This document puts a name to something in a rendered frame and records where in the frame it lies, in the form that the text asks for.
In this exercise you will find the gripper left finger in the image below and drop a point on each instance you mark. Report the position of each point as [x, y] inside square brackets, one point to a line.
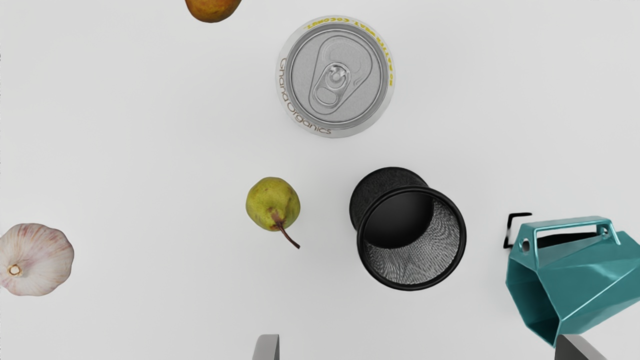
[266, 348]

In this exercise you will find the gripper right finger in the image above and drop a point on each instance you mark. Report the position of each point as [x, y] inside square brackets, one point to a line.
[575, 349]

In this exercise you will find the teal faceted mug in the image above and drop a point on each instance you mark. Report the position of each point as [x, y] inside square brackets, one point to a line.
[575, 280]

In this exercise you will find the green pear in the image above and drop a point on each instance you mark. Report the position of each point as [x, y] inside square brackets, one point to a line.
[271, 202]

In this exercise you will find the black mesh pen holder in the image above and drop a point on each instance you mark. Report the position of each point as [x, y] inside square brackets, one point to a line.
[407, 235]

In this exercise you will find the garlic bulb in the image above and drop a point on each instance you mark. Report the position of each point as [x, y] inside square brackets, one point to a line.
[35, 259]

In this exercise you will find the white drink can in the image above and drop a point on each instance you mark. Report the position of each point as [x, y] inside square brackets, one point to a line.
[335, 77]

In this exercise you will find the orange-brown fruit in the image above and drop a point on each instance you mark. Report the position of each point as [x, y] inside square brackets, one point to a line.
[212, 9]

